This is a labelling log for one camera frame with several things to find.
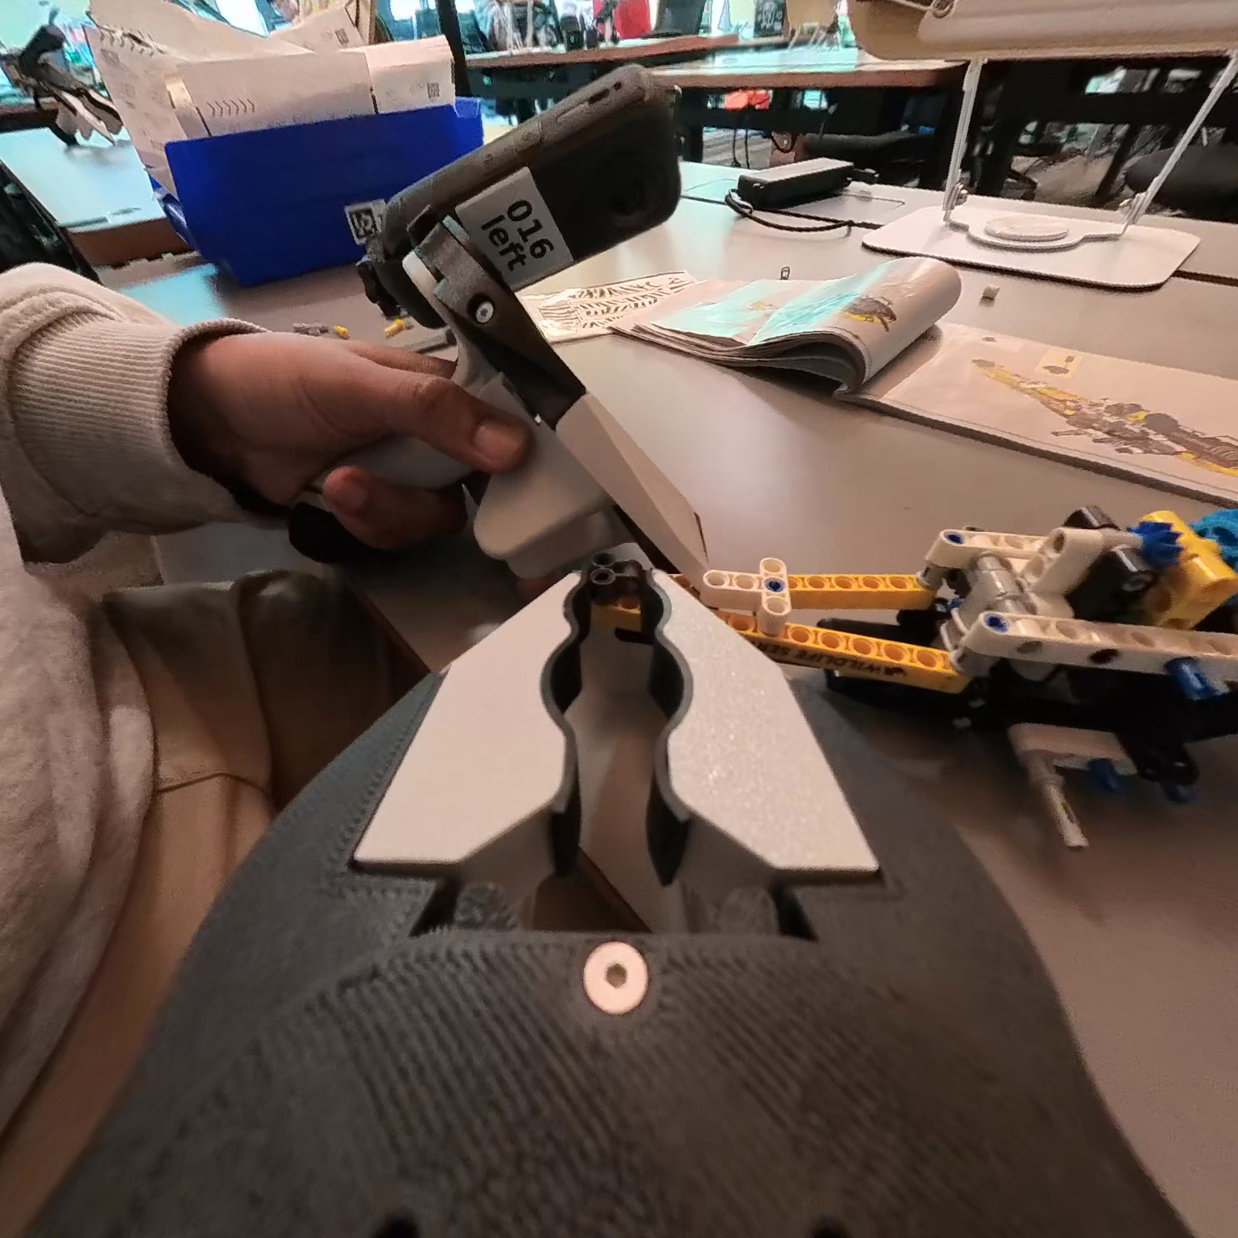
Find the black metal pole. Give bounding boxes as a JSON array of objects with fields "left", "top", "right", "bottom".
[{"left": 433, "top": 0, "right": 478, "bottom": 99}]

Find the person's beige pants leg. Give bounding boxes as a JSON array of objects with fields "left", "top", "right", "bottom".
[{"left": 0, "top": 569, "right": 432, "bottom": 1238}]

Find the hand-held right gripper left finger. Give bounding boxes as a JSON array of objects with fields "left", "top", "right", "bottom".
[{"left": 353, "top": 571, "right": 594, "bottom": 886}]

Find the white wire-legged stand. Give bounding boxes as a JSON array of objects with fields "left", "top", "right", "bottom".
[{"left": 849, "top": 0, "right": 1238, "bottom": 293}]

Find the black adapter cable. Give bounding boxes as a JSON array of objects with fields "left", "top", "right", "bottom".
[{"left": 724, "top": 189, "right": 858, "bottom": 235}]

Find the yellow white lego vehicle model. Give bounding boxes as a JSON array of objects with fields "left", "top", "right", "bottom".
[{"left": 581, "top": 507, "right": 1238, "bottom": 852}]

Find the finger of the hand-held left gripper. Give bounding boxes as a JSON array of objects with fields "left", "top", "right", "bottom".
[{"left": 476, "top": 392, "right": 713, "bottom": 586}]

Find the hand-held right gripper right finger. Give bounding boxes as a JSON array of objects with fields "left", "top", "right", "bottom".
[{"left": 652, "top": 569, "right": 883, "bottom": 886}]

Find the person's left hand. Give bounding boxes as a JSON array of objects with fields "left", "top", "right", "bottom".
[{"left": 171, "top": 334, "right": 534, "bottom": 552}]

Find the open lego instruction booklet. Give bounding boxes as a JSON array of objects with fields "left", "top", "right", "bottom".
[{"left": 611, "top": 256, "right": 1238, "bottom": 506}]

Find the black white gadget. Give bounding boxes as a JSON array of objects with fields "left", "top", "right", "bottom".
[{"left": 0, "top": 25, "right": 128, "bottom": 150}]

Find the wooden background table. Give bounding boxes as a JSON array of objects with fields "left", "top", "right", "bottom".
[{"left": 653, "top": 47, "right": 968, "bottom": 164}]

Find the person's left forearm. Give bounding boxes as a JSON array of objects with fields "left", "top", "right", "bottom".
[{"left": 0, "top": 261, "right": 264, "bottom": 567}]

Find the blue plastic bin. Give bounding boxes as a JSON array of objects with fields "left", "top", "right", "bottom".
[{"left": 163, "top": 97, "right": 486, "bottom": 289}]

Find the person's grey sweatshirt torso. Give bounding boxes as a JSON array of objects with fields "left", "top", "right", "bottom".
[{"left": 0, "top": 483, "right": 161, "bottom": 1123}]

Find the black power adapter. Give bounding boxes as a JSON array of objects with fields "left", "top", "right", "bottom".
[{"left": 739, "top": 157, "right": 858, "bottom": 209}]

